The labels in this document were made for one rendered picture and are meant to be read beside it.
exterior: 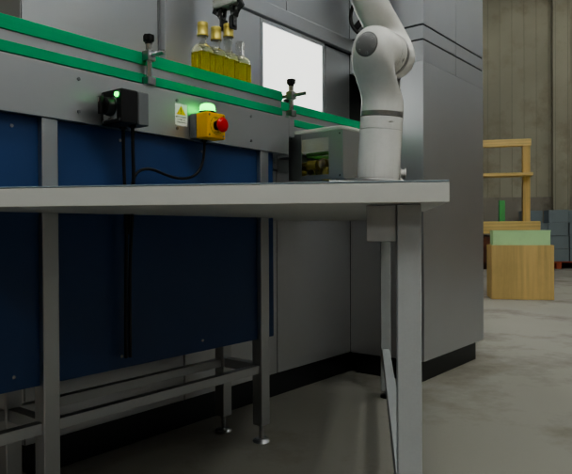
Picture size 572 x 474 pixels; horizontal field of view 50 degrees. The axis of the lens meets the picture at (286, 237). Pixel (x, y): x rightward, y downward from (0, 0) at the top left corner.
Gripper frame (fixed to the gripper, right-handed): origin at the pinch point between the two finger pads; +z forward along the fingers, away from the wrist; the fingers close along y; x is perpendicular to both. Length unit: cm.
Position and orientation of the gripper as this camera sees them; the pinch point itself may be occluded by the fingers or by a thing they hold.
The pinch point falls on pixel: (228, 23)
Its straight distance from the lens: 217.3
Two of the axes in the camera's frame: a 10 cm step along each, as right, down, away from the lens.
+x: 6.1, -0.1, 7.9
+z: 0.1, 10.0, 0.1
